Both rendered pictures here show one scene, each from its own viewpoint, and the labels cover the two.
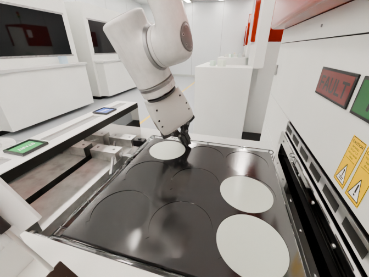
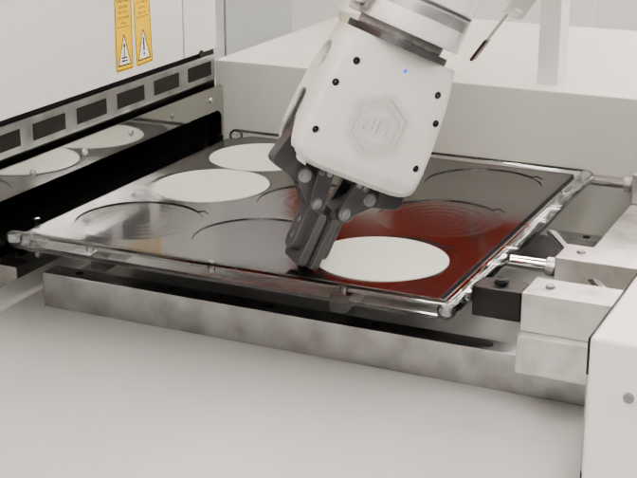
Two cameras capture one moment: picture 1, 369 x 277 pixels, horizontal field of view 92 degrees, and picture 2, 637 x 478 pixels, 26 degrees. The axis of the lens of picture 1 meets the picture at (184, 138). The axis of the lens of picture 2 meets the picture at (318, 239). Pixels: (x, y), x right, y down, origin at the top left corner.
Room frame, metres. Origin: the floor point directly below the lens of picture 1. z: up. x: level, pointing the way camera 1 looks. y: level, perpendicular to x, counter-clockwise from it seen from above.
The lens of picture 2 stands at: (1.39, 0.16, 1.23)
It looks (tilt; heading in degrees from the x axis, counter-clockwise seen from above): 18 degrees down; 190
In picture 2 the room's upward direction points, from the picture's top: straight up
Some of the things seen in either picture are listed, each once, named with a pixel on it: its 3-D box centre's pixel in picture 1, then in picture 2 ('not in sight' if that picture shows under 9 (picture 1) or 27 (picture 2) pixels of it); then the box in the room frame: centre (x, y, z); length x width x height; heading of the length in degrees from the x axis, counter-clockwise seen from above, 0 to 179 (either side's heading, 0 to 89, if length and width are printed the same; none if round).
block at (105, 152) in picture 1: (106, 152); (613, 274); (0.43, 0.22, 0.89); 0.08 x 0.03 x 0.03; 74
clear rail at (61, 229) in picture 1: (121, 169); (526, 234); (0.34, 0.15, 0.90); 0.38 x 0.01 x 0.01; 164
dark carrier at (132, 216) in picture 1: (195, 182); (318, 204); (0.30, -0.02, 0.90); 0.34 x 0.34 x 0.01; 74
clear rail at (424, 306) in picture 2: (207, 144); (214, 271); (0.47, -0.07, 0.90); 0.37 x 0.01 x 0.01; 74
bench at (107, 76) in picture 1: (106, 54); not in sight; (5.36, 2.14, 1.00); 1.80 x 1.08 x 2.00; 164
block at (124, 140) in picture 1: (123, 139); (585, 311); (0.50, 0.20, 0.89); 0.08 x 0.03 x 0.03; 74
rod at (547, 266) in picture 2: (126, 155); (532, 264); (0.41, 0.16, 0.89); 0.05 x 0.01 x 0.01; 74
